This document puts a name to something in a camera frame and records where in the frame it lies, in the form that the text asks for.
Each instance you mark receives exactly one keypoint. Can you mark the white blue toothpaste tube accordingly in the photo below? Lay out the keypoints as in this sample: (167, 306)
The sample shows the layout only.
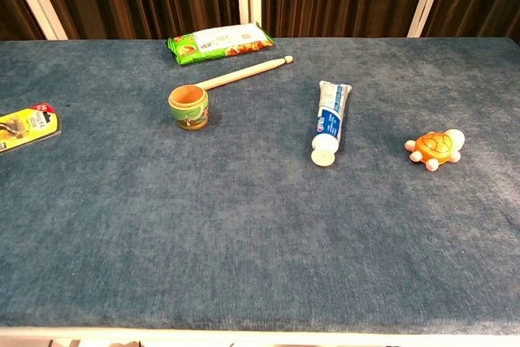
(330, 121)

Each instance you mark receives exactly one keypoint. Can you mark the blue tablecloth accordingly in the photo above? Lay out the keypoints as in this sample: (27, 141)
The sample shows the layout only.
(252, 221)

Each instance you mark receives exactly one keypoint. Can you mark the wooden drumstick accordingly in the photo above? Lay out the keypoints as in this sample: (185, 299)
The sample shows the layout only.
(248, 72)

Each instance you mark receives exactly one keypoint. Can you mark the small orange toy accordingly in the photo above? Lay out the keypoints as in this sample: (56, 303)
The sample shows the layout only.
(436, 146)

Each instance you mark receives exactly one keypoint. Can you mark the yellow razor blister pack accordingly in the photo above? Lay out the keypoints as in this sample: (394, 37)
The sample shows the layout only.
(24, 125)

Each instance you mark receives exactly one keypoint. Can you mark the painted wooden cup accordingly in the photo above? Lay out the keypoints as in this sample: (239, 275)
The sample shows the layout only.
(189, 113)

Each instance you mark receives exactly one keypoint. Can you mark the green snack packet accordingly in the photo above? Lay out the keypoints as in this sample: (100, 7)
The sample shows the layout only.
(215, 43)

